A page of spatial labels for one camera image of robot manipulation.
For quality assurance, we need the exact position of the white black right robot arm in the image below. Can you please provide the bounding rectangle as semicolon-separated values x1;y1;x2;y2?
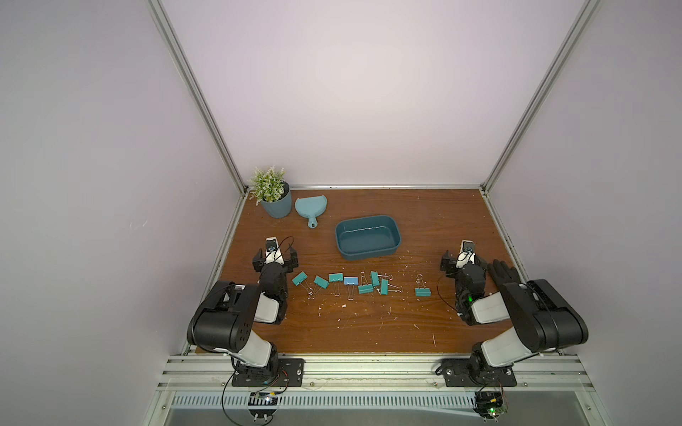
440;248;589;383

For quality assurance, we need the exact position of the teal plastic dustpan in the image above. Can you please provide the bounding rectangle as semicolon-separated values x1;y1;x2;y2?
295;195;328;229

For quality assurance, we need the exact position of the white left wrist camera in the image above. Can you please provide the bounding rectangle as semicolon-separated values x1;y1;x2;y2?
265;237;284;264

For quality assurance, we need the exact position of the black work glove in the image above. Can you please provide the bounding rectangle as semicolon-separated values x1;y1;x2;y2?
487;259;523;288

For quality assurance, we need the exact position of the teal plastic storage box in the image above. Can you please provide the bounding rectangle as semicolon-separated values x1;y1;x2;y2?
335;215;402;261

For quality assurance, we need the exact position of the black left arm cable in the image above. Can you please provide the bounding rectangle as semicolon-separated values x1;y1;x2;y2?
220;369;262;426

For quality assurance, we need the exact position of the left circuit board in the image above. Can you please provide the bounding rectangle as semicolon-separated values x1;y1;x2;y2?
247;392;280;425

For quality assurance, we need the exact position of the aluminium front rail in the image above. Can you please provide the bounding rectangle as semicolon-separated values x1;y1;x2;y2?
156;353;595;392

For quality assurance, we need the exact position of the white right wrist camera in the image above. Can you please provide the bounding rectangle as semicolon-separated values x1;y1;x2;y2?
456;240;475;268

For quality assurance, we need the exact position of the potted green plant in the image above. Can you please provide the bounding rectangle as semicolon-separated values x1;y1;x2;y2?
250;166;292;218

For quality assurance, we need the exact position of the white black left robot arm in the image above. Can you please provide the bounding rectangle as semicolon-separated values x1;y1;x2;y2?
186;247;298;383

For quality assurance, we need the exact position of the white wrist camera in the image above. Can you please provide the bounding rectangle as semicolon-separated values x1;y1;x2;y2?
456;240;475;268
265;237;284;264

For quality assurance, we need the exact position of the teal binder clip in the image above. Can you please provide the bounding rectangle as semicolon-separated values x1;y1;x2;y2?
379;279;402;296
292;272;313;296
329;273;344;297
370;271;394;287
308;275;330;300
358;272;374;295
415;273;432;297

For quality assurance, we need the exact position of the blue binder clip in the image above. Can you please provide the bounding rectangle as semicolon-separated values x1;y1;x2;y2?
343;276;359;301

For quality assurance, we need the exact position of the right circuit board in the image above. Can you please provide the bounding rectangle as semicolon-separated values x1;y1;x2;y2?
473;392;508;421

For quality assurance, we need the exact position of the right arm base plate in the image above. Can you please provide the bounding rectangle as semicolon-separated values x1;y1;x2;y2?
435;358;518;388

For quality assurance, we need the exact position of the circuit board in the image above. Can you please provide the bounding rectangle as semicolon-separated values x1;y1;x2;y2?
247;392;280;425
473;392;508;421

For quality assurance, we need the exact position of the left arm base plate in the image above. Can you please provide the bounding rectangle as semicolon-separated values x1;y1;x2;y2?
232;358;305;388

